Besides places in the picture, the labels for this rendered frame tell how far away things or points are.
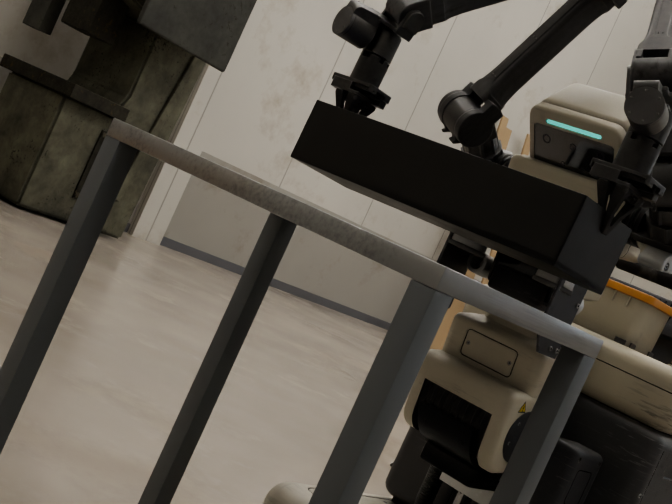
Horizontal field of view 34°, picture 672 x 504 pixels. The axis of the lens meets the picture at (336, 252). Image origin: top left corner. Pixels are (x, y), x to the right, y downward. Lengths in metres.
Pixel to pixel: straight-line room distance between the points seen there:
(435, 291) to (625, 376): 1.02
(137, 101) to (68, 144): 0.63
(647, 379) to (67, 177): 6.11
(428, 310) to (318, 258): 9.64
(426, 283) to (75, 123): 6.61
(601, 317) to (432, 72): 9.08
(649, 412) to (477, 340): 0.37
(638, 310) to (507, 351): 0.36
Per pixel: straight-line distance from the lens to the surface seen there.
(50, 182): 7.85
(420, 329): 1.30
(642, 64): 1.73
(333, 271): 11.12
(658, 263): 2.01
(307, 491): 2.28
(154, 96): 8.22
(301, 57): 10.20
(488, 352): 2.12
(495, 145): 2.23
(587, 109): 2.10
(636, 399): 2.25
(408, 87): 11.16
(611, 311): 2.36
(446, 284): 1.31
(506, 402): 2.04
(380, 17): 2.01
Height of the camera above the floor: 0.79
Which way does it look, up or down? 1 degrees down
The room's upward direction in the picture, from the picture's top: 25 degrees clockwise
